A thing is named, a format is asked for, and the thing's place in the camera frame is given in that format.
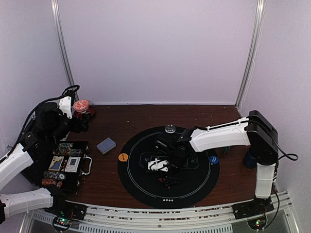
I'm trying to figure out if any blue playing card deck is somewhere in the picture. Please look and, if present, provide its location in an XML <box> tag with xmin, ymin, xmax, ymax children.
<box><xmin>96</xmin><ymin>137</ymin><xmax>116</xmax><ymax>154</ymax></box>

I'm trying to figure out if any blue round blind button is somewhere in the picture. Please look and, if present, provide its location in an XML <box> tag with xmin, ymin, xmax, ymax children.
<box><xmin>209</xmin><ymin>156</ymin><xmax>219</xmax><ymax>165</ymax></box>

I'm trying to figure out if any round black poker mat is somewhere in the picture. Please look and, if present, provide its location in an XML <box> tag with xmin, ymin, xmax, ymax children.
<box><xmin>118</xmin><ymin>126</ymin><xmax>220</xmax><ymax>209</ymax></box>

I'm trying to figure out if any clear acrylic dealer button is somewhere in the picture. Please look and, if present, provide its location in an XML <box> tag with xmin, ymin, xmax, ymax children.
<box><xmin>164</xmin><ymin>124</ymin><xmax>176</xmax><ymax>133</ymax></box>

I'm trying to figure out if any front aluminium rail base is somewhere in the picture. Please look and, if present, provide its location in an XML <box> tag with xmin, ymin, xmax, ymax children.
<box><xmin>21</xmin><ymin>190</ymin><xmax>292</xmax><ymax>233</ymax></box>

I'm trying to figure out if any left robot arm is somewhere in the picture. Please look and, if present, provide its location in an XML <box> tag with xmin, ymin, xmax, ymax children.
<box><xmin>0</xmin><ymin>97</ymin><xmax>92</xmax><ymax>221</ymax></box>

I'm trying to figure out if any aluminium frame post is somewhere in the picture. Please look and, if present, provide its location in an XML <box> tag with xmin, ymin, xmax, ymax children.
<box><xmin>51</xmin><ymin>0</ymin><xmax>75</xmax><ymax>85</ymax></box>
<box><xmin>235</xmin><ymin>0</ymin><xmax>265</xmax><ymax>112</ymax></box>

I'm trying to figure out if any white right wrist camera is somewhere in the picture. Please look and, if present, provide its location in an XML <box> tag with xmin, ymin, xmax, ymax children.
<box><xmin>147</xmin><ymin>158</ymin><xmax>171</xmax><ymax>172</ymax></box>

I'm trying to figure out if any card deck in case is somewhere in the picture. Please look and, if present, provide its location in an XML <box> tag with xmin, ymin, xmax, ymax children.
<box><xmin>65</xmin><ymin>157</ymin><xmax>81</xmax><ymax>173</ymax></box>
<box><xmin>48</xmin><ymin>156</ymin><xmax>64</xmax><ymax>171</ymax></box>

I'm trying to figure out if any dark blue mug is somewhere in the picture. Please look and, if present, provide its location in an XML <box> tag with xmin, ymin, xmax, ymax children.
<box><xmin>243</xmin><ymin>148</ymin><xmax>257</xmax><ymax>169</ymax></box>

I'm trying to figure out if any red patterned bowl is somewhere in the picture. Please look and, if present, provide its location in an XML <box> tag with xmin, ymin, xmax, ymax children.
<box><xmin>73</xmin><ymin>100</ymin><xmax>95</xmax><ymax>119</ymax></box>

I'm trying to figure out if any right aluminium frame post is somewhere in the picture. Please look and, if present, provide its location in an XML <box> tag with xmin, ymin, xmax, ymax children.
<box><xmin>235</xmin><ymin>0</ymin><xmax>265</xmax><ymax>112</ymax></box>

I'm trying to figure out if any black poker chip case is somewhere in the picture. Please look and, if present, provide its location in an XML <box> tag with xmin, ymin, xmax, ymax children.
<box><xmin>22</xmin><ymin>141</ymin><xmax>92</xmax><ymax>194</ymax></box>

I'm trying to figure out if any orange round blind button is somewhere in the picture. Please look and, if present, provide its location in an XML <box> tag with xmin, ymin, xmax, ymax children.
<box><xmin>118</xmin><ymin>153</ymin><xmax>129</xmax><ymax>162</ymax></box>

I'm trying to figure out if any left aluminium frame post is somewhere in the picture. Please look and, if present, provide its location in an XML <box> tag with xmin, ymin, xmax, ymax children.
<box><xmin>51</xmin><ymin>0</ymin><xmax>75</xmax><ymax>85</ymax></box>

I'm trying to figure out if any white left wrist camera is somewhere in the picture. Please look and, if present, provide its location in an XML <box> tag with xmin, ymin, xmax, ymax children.
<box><xmin>58</xmin><ymin>96</ymin><xmax>72</xmax><ymax>119</ymax></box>

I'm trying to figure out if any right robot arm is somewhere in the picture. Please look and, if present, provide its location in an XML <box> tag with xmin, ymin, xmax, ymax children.
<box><xmin>148</xmin><ymin>110</ymin><xmax>298</xmax><ymax>218</ymax></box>

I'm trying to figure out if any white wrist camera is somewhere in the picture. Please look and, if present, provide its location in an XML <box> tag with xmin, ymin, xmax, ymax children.
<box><xmin>58</xmin><ymin>96</ymin><xmax>72</xmax><ymax>119</ymax></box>
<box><xmin>147</xmin><ymin>158</ymin><xmax>171</xmax><ymax>172</ymax></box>

